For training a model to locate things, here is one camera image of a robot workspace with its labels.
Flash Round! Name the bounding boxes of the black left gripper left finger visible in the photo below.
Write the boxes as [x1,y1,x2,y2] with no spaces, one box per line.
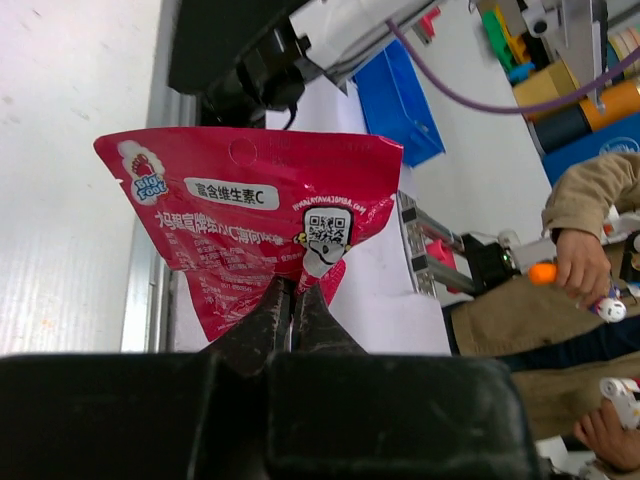
[1,280,292,479]

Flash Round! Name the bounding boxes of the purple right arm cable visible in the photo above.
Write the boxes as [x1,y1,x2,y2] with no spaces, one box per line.
[387,18,640,114]

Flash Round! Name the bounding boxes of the blue plastic bin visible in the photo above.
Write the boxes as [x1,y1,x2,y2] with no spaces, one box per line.
[354,40,445,167]

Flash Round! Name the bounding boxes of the person's left hand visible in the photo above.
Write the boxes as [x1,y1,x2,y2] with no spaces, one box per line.
[556,229,611,307]

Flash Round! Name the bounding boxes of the person's right hand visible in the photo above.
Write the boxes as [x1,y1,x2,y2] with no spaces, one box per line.
[574,398,639,473]

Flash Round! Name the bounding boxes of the red Big Foot candy packet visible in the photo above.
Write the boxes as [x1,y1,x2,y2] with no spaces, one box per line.
[94,127,403,341]

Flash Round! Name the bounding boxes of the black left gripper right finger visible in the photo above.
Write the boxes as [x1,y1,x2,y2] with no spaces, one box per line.
[264,285,540,479]

